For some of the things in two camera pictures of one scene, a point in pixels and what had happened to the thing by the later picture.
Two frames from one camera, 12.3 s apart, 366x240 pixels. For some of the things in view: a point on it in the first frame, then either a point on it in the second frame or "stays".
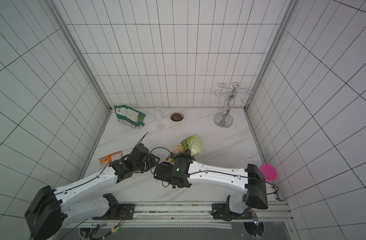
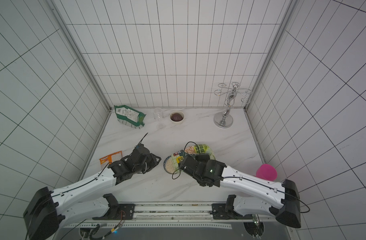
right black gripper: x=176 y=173 → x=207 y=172
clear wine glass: x=158 y=115 stays
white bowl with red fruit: x=177 y=117 stays
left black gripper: x=151 y=157 stays
